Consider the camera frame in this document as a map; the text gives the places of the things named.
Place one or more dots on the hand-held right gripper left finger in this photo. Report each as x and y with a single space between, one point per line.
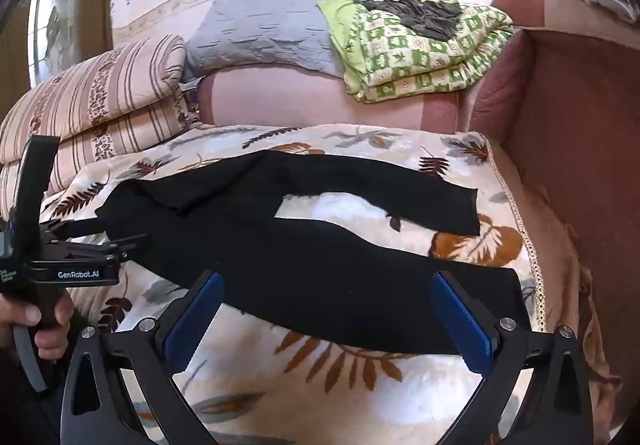
192 320

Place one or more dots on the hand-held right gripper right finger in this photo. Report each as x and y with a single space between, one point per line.
465 325

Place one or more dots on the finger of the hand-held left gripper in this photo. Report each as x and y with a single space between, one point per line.
75 226
110 245

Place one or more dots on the black pants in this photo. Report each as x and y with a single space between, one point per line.
300 265

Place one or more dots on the person's left hand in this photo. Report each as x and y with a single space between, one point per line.
50 342

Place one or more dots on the beige fringed cover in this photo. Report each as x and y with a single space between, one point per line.
565 250

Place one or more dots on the striped folded quilt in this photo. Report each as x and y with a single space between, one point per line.
100 90

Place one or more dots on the leaf print blanket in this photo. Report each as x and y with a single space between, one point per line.
310 395

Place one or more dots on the glass door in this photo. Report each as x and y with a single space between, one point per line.
55 25

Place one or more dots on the pink sofa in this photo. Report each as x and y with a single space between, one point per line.
575 150

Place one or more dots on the grey quilted pillow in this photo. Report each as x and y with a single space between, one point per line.
260 35

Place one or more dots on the green patterned folded blanket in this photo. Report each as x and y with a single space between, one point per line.
410 65

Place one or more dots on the dark crumpled cloth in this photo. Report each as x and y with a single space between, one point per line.
425 17

